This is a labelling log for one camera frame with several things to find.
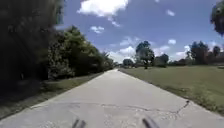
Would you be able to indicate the grey concrete path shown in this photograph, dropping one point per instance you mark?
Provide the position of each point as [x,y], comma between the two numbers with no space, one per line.
[113,96]

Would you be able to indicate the grass verge beside bushes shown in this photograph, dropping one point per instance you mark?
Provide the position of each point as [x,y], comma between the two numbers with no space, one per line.
[50,90]

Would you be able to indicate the robot's own part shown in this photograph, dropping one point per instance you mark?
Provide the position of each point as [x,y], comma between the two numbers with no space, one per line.
[150,123]
[79,124]

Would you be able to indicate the thicket of green bushes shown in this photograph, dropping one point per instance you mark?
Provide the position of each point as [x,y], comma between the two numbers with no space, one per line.
[40,50]

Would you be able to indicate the row of distant trees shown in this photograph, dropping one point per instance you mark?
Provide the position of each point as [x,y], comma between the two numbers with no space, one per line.
[186,55]

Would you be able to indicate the open grass field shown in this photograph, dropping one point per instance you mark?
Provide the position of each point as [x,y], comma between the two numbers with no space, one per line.
[186,81]

